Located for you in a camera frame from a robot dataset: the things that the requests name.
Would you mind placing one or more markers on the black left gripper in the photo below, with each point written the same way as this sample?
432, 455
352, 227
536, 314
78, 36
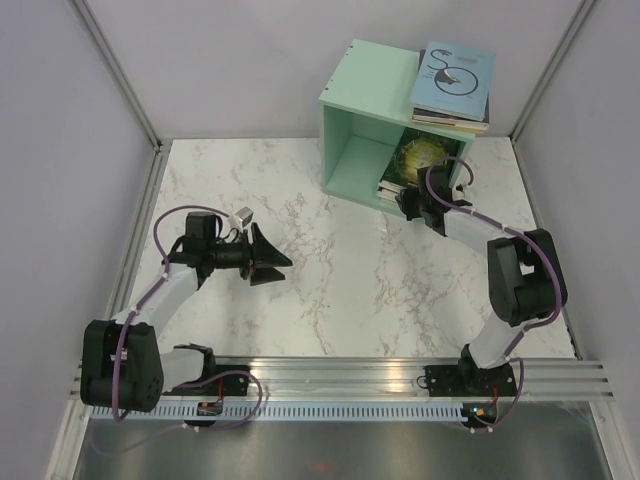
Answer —
265, 256

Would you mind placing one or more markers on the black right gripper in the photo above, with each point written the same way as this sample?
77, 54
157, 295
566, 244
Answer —
404, 202

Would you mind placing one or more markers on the teal ocean cover book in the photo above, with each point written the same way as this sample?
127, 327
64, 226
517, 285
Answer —
386, 195

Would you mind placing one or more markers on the navy blue book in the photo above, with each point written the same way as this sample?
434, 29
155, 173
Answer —
388, 193

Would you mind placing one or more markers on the green forest cover book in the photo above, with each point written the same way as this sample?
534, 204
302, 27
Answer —
417, 149

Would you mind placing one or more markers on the dark purple galaxy book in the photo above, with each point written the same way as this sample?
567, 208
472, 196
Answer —
485, 110

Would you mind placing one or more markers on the light blue SO book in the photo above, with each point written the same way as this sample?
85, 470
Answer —
452, 80

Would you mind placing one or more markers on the black book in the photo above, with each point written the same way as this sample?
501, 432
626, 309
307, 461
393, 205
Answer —
391, 186

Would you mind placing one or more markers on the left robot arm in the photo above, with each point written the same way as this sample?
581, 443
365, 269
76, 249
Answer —
123, 368

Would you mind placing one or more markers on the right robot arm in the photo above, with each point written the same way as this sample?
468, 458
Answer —
526, 287

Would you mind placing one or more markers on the mint green open cabinet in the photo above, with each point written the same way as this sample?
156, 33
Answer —
365, 109

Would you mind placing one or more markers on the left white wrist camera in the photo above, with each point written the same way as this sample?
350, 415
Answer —
241, 219

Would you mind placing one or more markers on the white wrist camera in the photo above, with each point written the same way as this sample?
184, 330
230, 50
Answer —
241, 219
461, 191

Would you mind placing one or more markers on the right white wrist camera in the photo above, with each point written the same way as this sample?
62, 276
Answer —
461, 191

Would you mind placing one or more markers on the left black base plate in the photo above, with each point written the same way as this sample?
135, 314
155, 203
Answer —
233, 385

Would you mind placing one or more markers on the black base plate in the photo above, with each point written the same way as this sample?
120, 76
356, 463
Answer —
233, 385
458, 382

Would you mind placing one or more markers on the white slotted cable duct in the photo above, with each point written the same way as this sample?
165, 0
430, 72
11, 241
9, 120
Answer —
235, 410

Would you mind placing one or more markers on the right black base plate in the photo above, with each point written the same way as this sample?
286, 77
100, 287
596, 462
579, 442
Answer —
458, 382

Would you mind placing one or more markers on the aluminium rail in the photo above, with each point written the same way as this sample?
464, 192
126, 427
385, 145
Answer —
537, 379

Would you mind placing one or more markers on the right aluminium corner post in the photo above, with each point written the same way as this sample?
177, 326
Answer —
560, 53

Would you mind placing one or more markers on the aluminium corner post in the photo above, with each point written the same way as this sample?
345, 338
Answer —
560, 53
100, 41

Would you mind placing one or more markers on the left aluminium corner post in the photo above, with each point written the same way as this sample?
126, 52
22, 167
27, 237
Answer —
100, 41

